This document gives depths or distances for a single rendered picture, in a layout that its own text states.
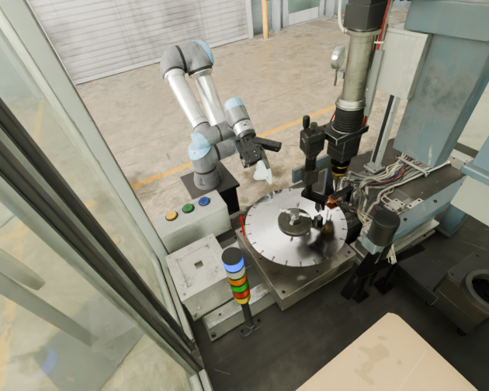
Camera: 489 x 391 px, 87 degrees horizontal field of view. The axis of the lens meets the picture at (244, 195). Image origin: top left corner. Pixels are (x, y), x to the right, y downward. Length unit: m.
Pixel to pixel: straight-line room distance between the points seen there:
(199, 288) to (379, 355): 0.55
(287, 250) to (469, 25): 0.62
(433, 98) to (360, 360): 0.69
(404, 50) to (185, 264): 0.80
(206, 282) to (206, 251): 0.12
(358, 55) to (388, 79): 0.09
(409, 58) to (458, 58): 0.08
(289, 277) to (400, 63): 0.64
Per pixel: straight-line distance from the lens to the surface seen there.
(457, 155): 1.61
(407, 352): 0.97
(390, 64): 0.69
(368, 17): 0.65
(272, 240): 0.83
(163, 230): 1.02
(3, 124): 0.37
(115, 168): 0.73
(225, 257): 0.56
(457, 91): 0.65
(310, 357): 0.91
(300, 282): 0.88
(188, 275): 0.88
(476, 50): 0.63
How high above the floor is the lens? 1.63
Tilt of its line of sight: 44 degrees down
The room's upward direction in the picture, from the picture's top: 9 degrees counter-clockwise
